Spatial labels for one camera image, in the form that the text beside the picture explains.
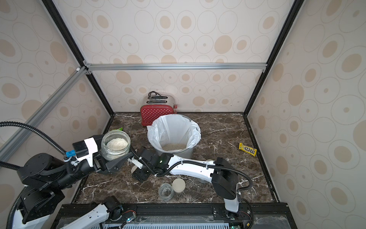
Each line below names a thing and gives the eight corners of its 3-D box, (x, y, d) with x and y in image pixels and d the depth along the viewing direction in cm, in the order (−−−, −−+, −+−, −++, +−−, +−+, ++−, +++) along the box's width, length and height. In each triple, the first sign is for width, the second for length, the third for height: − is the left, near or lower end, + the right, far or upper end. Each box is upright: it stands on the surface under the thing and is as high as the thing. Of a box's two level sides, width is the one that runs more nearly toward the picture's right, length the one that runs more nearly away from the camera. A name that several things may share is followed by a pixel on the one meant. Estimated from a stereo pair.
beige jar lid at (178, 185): (172, 192, 82) (171, 191, 80) (172, 179, 87) (172, 178, 85) (185, 192, 82) (185, 191, 80) (185, 179, 87) (185, 178, 85)
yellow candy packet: (237, 148, 101) (238, 147, 99) (239, 143, 104) (240, 141, 102) (254, 157, 97) (256, 155, 95) (256, 151, 100) (257, 149, 98)
